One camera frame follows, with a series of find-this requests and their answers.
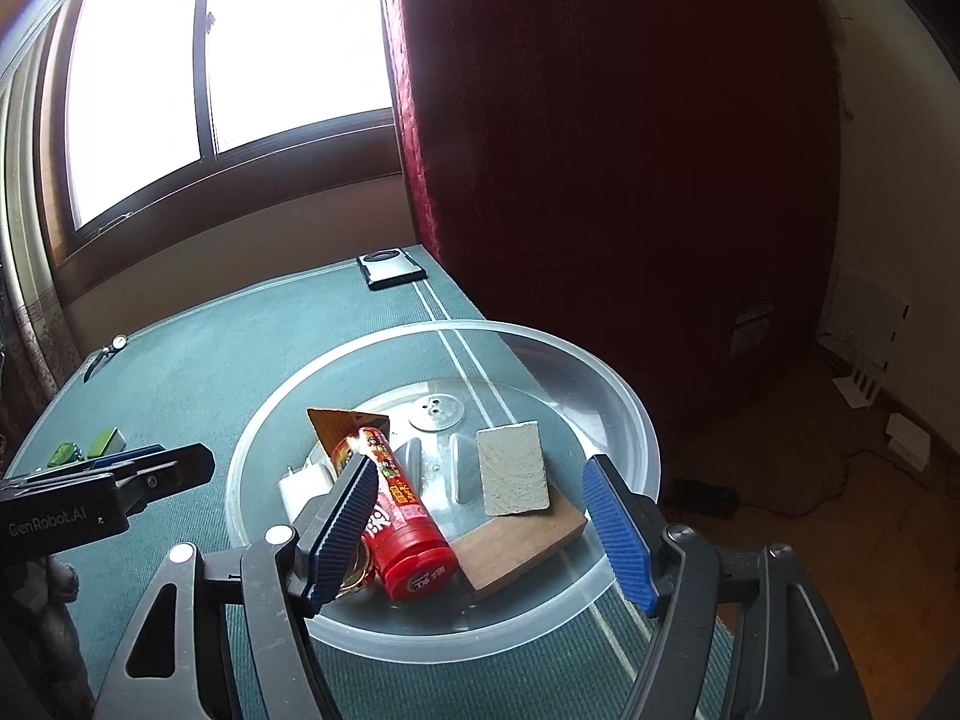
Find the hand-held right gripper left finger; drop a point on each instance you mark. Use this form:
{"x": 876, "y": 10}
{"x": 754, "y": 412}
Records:
{"x": 345, "y": 525}

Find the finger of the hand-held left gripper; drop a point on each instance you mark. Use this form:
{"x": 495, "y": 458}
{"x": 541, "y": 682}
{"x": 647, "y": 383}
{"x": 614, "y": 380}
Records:
{"x": 131, "y": 456}
{"x": 180, "y": 465}

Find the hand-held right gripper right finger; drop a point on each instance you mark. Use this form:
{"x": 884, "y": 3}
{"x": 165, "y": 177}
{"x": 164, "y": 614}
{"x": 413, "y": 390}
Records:
{"x": 619, "y": 532}

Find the green and white mahjong tile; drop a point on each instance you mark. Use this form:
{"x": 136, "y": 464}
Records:
{"x": 105, "y": 442}

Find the white plug charger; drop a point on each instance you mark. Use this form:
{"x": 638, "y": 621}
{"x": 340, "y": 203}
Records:
{"x": 300, "y": 491}

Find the red can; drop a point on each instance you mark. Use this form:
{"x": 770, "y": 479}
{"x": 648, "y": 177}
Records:
{"x": 409, "y": 532}

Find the orange brown card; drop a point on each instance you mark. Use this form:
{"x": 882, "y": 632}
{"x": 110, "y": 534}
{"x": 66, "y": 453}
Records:
{"x": 334, "y": 427}

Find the brown wooden block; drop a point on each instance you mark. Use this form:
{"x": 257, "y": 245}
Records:
{"x": 510, "y": 551}

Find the white cube block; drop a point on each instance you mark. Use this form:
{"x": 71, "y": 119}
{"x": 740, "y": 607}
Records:
{"x": 514, "y": 469}

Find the clear plastic bowl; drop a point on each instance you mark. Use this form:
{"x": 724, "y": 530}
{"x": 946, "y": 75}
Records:
{"x": 570, "y": 390}

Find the person's left forearm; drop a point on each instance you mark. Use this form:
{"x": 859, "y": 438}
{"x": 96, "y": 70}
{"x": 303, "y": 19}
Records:
{"x": 37, "y": 637}

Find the wristwatch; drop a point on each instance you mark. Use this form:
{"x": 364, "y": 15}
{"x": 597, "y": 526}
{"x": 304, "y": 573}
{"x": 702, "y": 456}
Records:
{"x": 118, "y": 343}

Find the beige patterned curtain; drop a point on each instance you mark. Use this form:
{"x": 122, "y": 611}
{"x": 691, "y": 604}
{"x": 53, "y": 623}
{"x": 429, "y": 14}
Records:
{"x": 30, "y": 315}

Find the small white rack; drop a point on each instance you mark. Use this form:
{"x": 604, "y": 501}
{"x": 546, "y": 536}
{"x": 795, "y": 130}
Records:
{"x": 859, "y": 386}

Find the white box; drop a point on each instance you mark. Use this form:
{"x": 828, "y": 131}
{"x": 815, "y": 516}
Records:
{"x": 907, "y": 439}

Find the wooden framed window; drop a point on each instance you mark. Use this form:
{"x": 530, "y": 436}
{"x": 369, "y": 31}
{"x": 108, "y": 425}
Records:
{"x": 150, "y": 90}

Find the red curtain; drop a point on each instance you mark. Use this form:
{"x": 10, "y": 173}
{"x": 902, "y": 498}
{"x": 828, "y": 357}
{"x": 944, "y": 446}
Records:
{"x": 600, "y": 165}

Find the white wall panel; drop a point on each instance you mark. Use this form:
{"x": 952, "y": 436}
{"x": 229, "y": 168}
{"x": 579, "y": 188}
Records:
{"x": 862, "y": 322}

